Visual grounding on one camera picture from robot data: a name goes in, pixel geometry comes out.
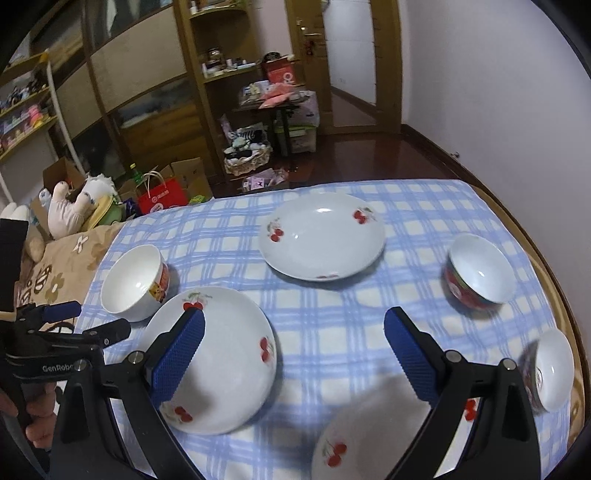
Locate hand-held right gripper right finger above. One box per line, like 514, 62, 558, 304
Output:
383, 305, 542, 480

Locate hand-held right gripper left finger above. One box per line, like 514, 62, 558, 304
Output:
48, 307, 207, 480

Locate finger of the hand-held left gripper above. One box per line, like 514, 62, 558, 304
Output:
44, 318, 132, 348
18, 300, 84, 326

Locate cherry print white plate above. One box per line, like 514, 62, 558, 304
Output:
257, 192, 386, 281
142, 286, 278, 435
311, 374, 478, 480

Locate white bowl yellow red print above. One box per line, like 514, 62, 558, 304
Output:
100, 244, 172, 322

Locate red patterned white bowl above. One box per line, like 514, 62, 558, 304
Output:
444, 233, 516, 310

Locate dark patterned white bowl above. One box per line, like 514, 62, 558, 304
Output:
517, 329, 575, 414

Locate person's left hand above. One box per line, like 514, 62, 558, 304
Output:
0, 383, 60, 445

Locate beige floral blanket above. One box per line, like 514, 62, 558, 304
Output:
14, 220, 127, 319

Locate blue plaid blanket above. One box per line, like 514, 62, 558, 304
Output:
74, 179, 575, 480

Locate cream plush toy blue paws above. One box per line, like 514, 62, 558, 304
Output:
46, 180, 93, 240

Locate cream plush rabbit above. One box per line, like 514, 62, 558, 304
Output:
0, 202, 47, 259

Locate green yellow cushion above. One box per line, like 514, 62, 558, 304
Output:
83, 196, 125, 232

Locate white fluffy plush toy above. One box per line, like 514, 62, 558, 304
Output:
82, 173, 118, 206

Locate cardboard box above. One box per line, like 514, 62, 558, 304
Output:
170, 157, 214, 202
41, 157, 88, 199

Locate red paper bag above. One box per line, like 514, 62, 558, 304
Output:
136, 171, 190, 215

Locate pink packets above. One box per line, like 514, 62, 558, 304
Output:
235, 168, 291, 192

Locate wicker basket of socks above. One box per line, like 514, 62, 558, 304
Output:
224, 127, 274, 177

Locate white pole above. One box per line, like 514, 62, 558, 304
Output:
44, 51, 86, 174

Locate clear plastic storage box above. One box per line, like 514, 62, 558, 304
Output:
272, 90, 321, 155

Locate small cluttered table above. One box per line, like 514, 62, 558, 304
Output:
233, 80, 319, 158

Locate wooden corner shelf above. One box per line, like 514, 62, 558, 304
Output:
175, 0, 278, 176

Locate wooden door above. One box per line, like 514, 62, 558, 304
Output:
286, 0, 334, 134

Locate red box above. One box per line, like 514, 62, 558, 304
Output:
263, 58, 296, 86

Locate wall shelf with toys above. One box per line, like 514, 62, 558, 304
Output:
0, 51, 61, 162

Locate wooden door frame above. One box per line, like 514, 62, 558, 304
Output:
323, 0, 403, 134

